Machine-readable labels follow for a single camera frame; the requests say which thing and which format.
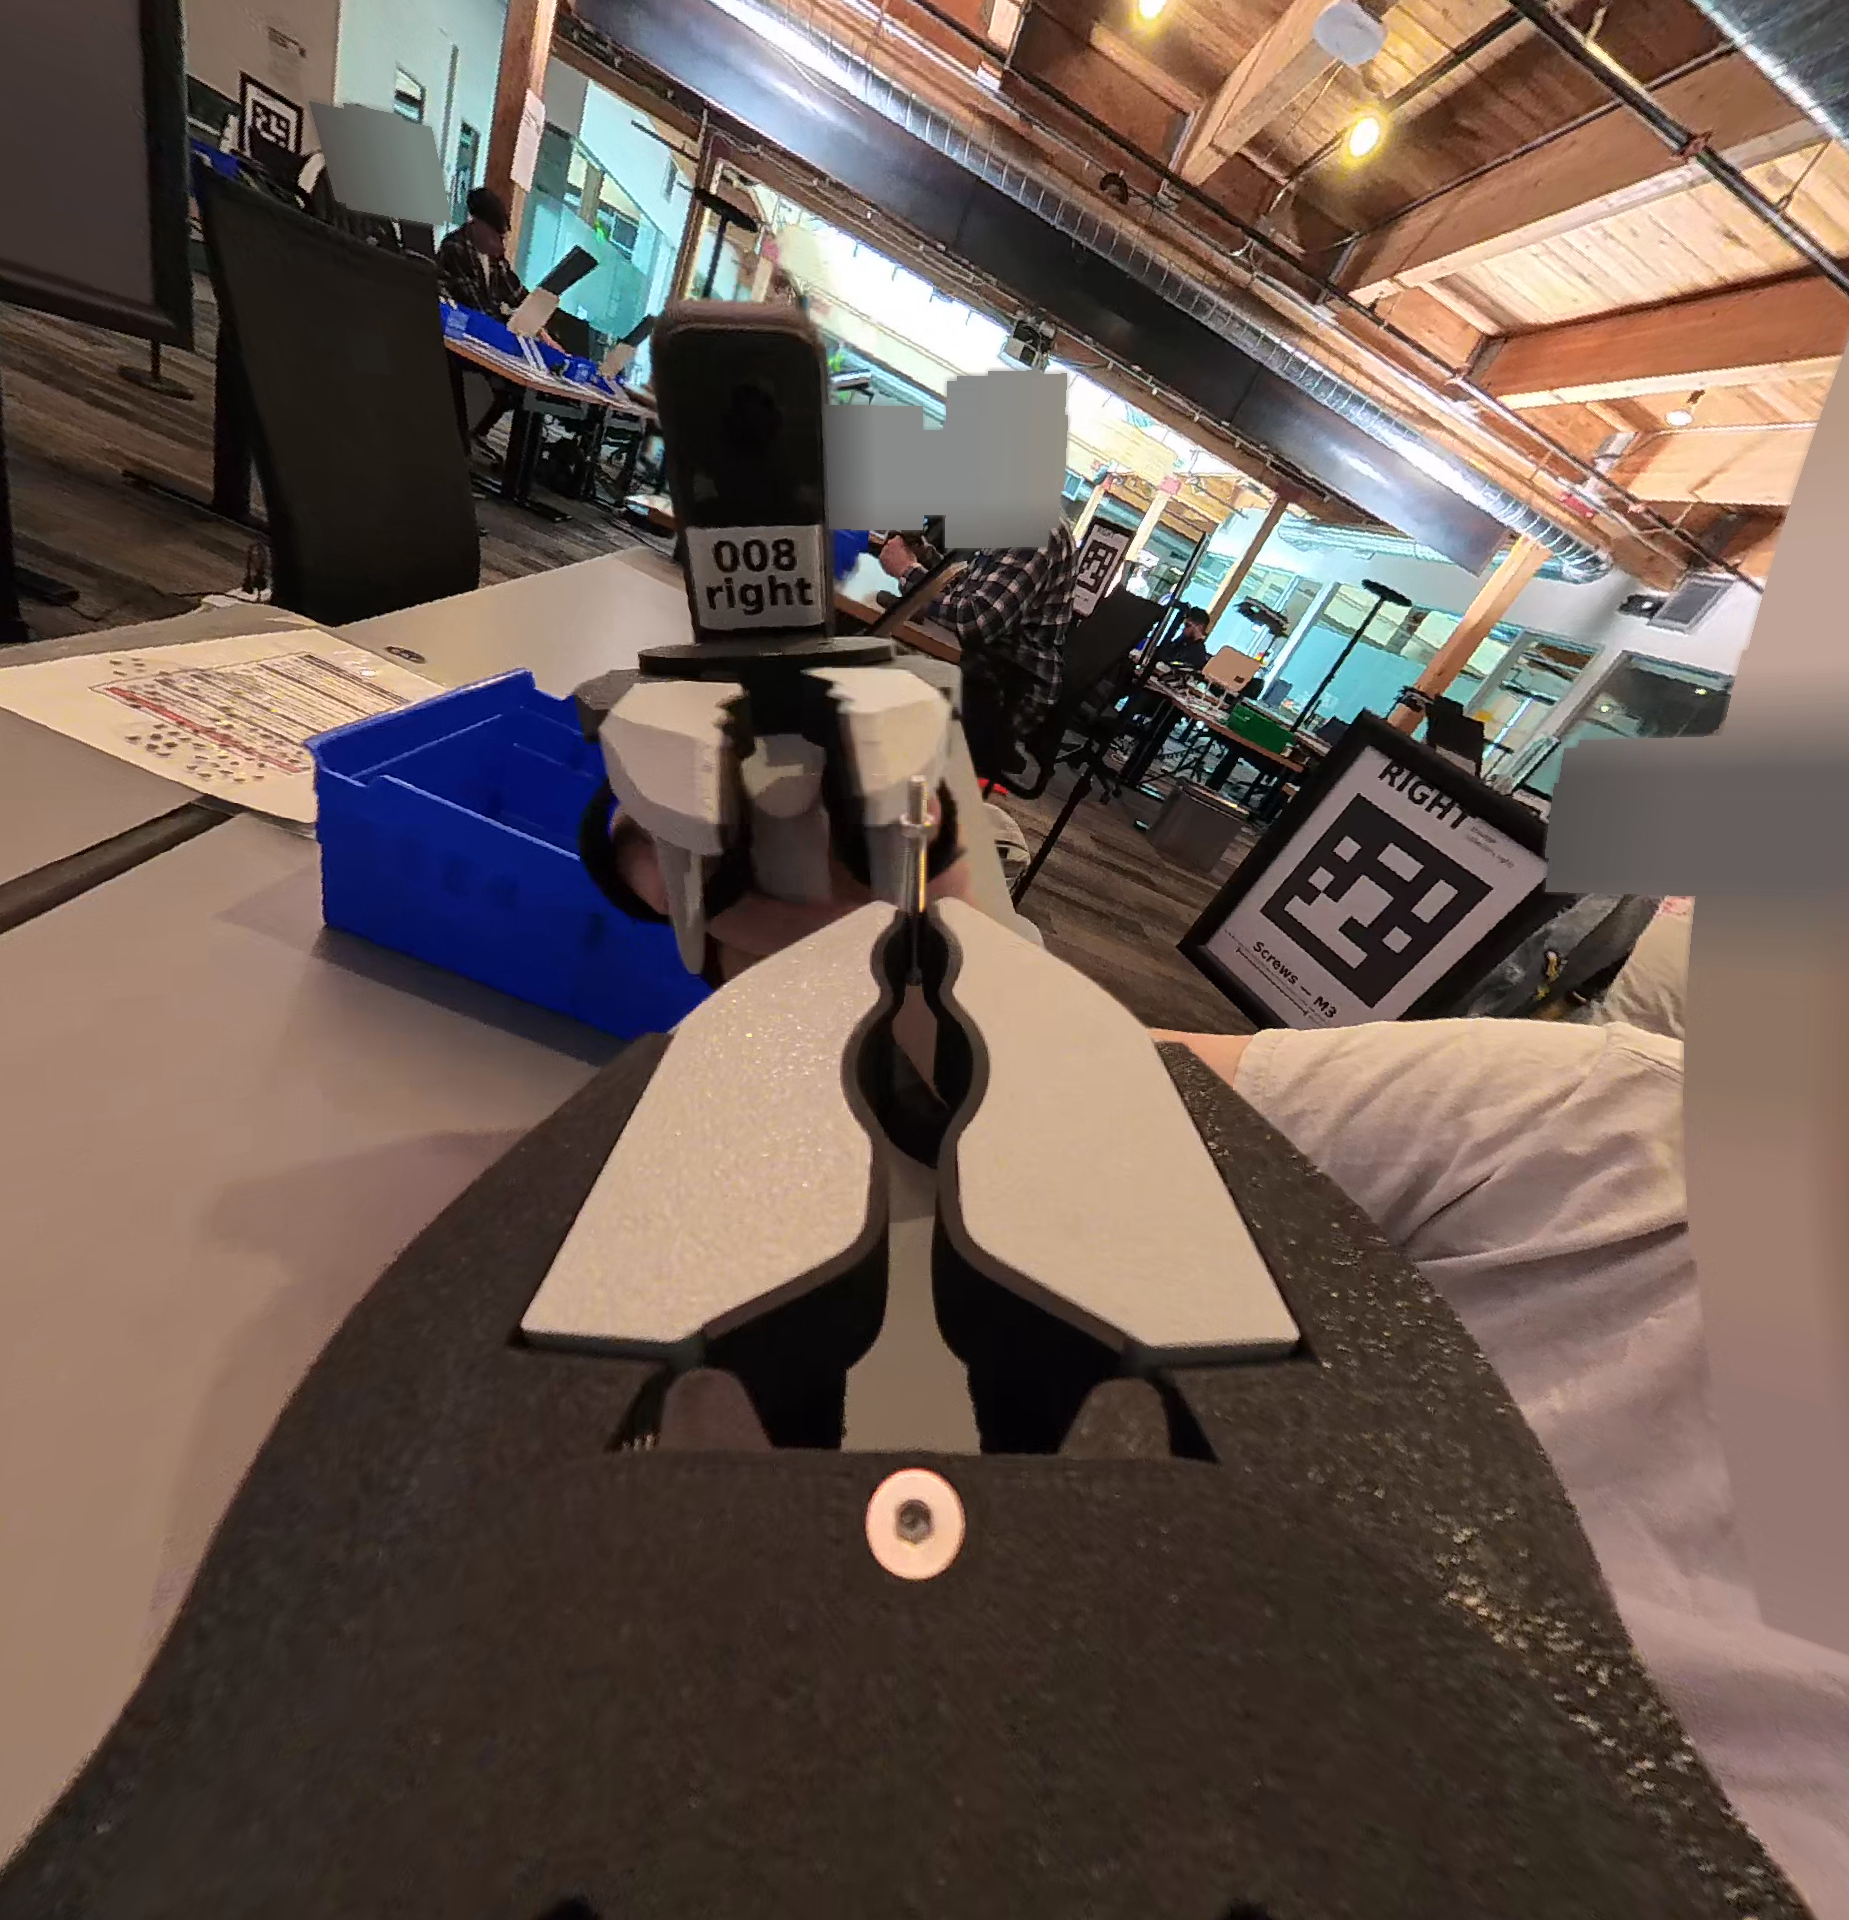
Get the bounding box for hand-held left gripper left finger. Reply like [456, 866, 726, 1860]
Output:
[521, 906, 903, 1362]

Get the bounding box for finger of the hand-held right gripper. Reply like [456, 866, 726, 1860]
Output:
[838, 669, 961, 834]
[597, 682, 748, 984]

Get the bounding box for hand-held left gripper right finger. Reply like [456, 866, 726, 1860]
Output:
[932, 900, 1303, 1368]

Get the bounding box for blue plastic bin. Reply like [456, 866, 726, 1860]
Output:
[308, 669, 716, 1039]

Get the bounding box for person's right hand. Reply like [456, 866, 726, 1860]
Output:
[706, 891, 879, 993]

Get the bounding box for wooden work desk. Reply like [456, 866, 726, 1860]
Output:
[444, 293, 663, 497]

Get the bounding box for black office chair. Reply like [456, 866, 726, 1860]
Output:
[1000, 592, 1167, 797]

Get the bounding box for grey trash bin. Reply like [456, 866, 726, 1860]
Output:
[1156, 779, 1274, 871]

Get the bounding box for black high-back chair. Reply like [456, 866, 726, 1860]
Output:
[201, 176, 483, 623]

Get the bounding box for framed marker sign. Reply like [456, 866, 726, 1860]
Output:
[1179, 708, 1557, 1038]

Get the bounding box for printed paper sheet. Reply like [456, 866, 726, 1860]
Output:
[0, 629, 454, 827]

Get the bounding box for scattered small screws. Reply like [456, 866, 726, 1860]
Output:
[91, 651, 401, 782]

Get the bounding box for black light stand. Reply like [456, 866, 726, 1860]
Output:
[1320, 582, 1413, 738]

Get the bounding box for grey screen on stand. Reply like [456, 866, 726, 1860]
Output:
[0, 0, 194, 648]

